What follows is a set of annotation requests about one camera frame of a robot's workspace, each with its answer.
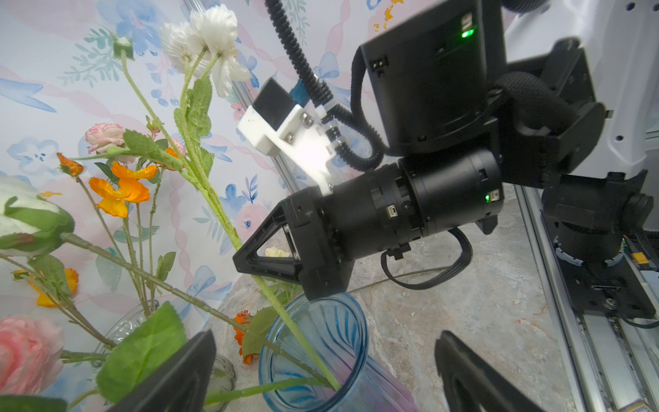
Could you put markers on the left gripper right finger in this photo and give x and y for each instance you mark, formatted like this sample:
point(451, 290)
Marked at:
point(471, 384)

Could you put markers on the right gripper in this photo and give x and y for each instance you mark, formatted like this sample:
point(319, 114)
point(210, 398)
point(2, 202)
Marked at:
point(322, 268)

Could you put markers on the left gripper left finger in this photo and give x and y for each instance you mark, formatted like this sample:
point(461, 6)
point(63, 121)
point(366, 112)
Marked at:
point(179, 384)

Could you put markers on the cream rose stem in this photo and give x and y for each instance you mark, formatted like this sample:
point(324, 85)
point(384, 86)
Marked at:
point(274, 252)

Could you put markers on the clear grey glass vase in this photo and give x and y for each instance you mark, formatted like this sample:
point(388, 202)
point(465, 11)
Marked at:
point(146, 348)

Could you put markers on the orange rose stem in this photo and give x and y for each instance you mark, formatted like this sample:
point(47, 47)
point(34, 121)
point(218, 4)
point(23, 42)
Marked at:
point(41, 403)

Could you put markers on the blue purple glass vase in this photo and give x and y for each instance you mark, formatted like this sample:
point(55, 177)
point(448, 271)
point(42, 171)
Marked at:
point(336, 327)

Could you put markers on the pink carnation stem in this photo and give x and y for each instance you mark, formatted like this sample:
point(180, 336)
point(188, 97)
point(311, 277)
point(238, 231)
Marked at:
point(31, 352)

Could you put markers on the yellow poppy flower stem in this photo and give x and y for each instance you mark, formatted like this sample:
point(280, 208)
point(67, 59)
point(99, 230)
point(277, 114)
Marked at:
point(63, 299)

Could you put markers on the white rosebud stem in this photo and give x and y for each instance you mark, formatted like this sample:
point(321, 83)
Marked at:
point(108, 300)

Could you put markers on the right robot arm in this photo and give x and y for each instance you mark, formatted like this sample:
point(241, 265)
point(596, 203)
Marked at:
point(438, 123)

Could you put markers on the framed card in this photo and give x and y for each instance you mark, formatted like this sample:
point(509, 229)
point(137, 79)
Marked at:
point(637, 406)

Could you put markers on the aluminium rail frame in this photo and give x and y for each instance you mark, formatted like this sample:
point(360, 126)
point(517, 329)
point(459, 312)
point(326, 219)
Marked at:
point(609, 363)

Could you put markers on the right corner aluminium post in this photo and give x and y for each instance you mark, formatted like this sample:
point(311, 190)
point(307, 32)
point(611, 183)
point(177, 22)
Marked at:
point(259, 134)

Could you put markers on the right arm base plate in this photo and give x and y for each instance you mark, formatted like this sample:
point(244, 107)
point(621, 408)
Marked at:
point(607, 278)

